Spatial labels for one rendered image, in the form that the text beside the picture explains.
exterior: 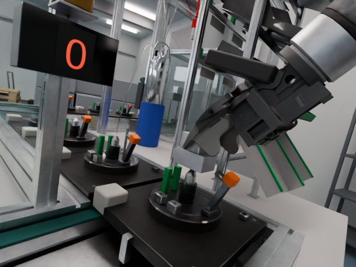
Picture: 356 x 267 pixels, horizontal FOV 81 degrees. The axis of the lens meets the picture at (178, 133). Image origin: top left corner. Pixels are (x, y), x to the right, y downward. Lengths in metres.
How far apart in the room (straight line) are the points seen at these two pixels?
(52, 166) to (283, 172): 0.56
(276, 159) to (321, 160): 2.84
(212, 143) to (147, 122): 0.99
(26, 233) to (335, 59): 0.45
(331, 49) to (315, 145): 3.26
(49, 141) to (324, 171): 3.35
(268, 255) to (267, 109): 0.23
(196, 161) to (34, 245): 0.26
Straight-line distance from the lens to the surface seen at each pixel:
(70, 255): 0.39
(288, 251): 0.44
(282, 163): 0.67
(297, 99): 0.30
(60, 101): 0.37
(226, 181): 0.35
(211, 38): 1.76
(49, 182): 0.40
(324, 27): 0.30
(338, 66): 0.30
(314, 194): 3.56
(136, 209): 0.40
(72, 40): 0.33
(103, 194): 0.40
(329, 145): 3.46
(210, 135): 0.33
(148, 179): 0.53
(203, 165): 0.35
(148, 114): 1.29
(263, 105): 0.29
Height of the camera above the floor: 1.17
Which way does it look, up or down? 8 degrees down
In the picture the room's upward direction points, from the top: 11 degrees clockwise
